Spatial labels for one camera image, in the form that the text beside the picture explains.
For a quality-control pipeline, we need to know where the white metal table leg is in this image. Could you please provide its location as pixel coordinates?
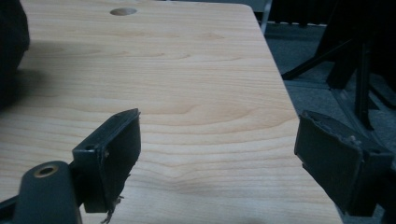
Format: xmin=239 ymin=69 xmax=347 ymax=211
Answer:
xmin=260 ymin=0 xmax=274 ymax=35

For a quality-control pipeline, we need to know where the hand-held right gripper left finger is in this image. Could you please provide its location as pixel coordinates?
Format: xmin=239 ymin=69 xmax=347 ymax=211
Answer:
xmin=71 ymin=107 xmax=142 ymax=224

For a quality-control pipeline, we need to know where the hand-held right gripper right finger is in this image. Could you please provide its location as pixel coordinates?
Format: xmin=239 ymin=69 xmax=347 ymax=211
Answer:
xmin=293 ymin=109 xmax=394 ymax=217

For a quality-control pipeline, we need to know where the black metal stand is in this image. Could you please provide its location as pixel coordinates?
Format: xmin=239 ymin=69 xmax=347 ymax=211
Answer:
xmin=281 ymin=0 xmax=396 ymax=131

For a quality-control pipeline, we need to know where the dark cloth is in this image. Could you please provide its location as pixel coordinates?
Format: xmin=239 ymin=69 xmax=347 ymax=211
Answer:
xmin=0 ymin=0 xmax=31 ymax=110

